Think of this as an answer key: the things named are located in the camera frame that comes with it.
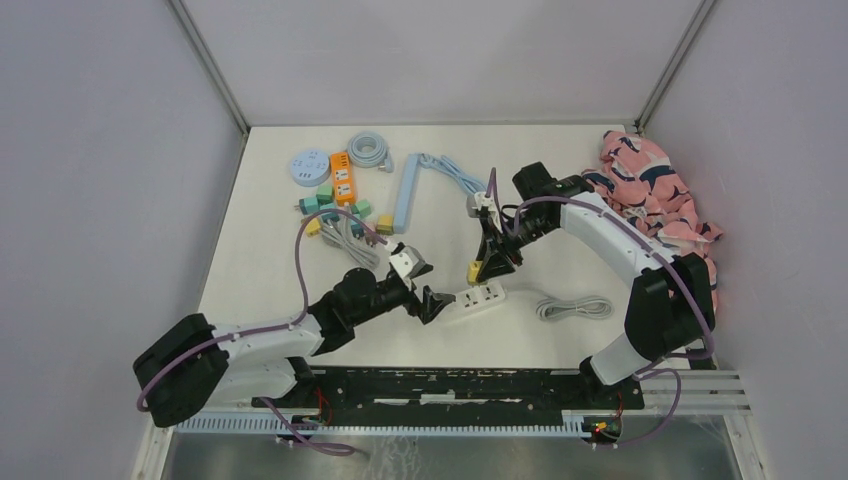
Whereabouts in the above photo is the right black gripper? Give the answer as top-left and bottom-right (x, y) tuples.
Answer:
(473, 208), (556, 282)

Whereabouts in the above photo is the green plug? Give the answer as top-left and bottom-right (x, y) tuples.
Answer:
(315, 184), (334, 205)
(351, 199), (373, 219)

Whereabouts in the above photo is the yellow USB charger plug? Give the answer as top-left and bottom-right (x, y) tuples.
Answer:
(302, 217), (323, 237)

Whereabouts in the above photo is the orange power strip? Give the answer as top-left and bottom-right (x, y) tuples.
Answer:
(329, 151), (357, 207)

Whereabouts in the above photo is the teal USB charger plug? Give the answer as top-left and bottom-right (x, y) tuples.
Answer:
(296, 196), (321, 216)

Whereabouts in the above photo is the round blue power socket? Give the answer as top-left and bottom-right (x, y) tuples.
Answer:
(289, 149), (330, 187)

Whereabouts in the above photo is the white power strip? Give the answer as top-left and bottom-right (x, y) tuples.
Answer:
(443, 280), (507, 321)

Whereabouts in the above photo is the long blue power strip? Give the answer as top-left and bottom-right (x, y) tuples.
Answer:
(392, 153), (421, 234)

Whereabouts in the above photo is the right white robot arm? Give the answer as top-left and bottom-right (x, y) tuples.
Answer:
(467, 162), (715, 408)

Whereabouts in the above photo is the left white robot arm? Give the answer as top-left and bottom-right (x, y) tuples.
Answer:
(132, 268), (456, 427)

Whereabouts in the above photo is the pink patterned cloth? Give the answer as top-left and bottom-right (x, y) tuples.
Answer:
(581, 130), (723, 293)

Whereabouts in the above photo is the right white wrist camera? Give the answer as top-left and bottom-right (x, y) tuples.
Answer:
(466, 192), (499, 222)

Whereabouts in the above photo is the grey cable of white strip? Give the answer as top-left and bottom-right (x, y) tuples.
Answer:
(506, 286), (615, 324)

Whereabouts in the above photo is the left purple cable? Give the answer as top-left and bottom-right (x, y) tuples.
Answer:
(136, 209), (399, 458)

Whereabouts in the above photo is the grey bundled cable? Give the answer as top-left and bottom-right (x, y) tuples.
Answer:
(321, 215), (386, 272)

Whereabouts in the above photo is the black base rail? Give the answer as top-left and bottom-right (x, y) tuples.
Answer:
(272, 366), (645, 427)

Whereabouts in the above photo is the blue bundled strip cable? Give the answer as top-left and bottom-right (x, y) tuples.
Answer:
(419, 152), (488, 197)

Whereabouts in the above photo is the coiled blue socket cable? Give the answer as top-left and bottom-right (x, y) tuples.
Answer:
(345, 131), (397, 175)

